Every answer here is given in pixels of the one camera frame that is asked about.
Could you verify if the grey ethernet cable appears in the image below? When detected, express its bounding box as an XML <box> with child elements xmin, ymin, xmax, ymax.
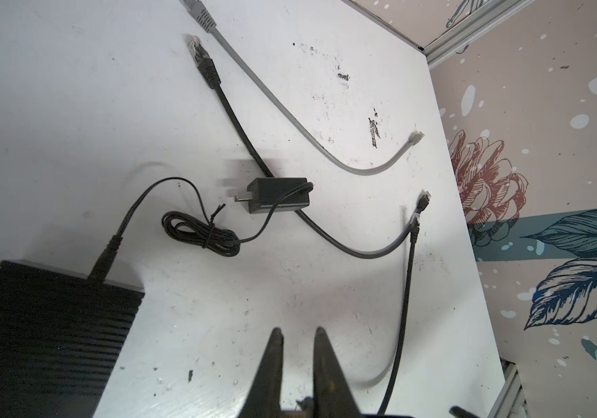
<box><xmin>180</xmin><ymin>0</ymin><xmax>426</xmax><ymax>177</ymax></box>

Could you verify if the black network switch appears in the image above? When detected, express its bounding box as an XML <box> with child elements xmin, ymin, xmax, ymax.
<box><xmin>0</xmin><ymin>261</ymin><xmax>145</xmax><ymax>417</ymax></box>

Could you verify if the black power adapter with cable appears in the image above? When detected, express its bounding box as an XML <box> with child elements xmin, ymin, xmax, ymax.
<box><xmin>87</xmin><ymin>177</ymin><xmax>314</xmax><ymax>284</ymax></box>

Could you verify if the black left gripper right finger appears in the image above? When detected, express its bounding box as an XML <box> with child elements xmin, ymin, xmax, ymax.
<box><xmin>312</xmin><ymin>327</ymin><xmax>363</xmax><ymax>417</ymax></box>

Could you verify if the upper black ethernet cable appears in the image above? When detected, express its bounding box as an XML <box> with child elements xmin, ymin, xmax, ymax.
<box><xmin>184</xmin><ymin>34</ymin><xmax>433</xmax><ymax>261</ymax></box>

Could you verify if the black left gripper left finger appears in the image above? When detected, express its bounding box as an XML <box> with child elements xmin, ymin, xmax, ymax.
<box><xmin>239</xmin><ymin>327</ymin><xmax>284</xmax><ymax>417</ymax></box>

